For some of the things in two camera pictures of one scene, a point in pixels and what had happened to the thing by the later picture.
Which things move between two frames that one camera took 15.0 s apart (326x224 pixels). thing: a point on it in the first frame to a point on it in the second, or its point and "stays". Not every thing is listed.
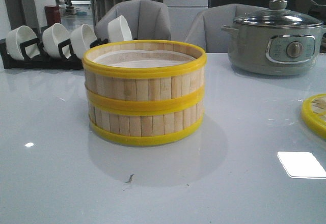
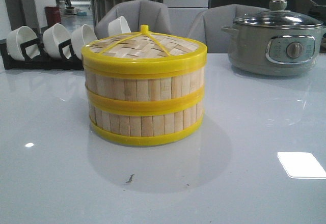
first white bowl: (15, 37) stays
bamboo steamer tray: (144, 77) stays
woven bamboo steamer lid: (313, 112) to (143, 54)
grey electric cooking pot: (274, 51) stays
